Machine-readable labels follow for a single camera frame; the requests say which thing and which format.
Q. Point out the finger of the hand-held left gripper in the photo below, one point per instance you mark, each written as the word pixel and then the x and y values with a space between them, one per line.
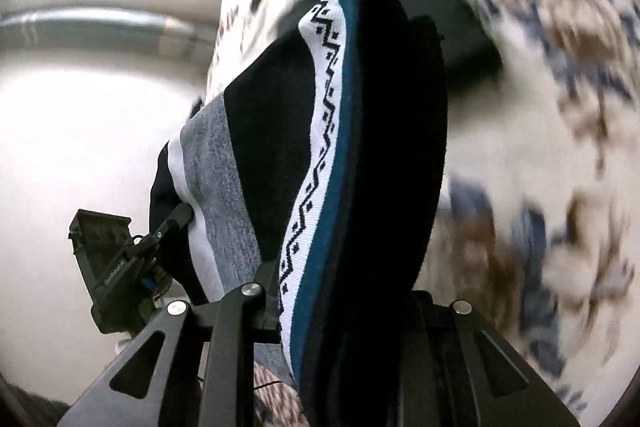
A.
pixel 172 222

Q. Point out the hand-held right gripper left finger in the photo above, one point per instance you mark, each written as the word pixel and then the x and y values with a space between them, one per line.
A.
pixel 262 304

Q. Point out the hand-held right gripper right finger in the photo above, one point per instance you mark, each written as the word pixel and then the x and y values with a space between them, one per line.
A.
pixel 435 324

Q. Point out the black patterned knit garment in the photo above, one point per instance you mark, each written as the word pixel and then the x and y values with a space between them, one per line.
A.
pixel 390 157

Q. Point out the floral printed blanket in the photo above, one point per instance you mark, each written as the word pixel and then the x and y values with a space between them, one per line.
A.
pixel 540 117

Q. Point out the dark grey cloth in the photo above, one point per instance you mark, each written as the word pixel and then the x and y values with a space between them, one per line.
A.
pixel 450 17

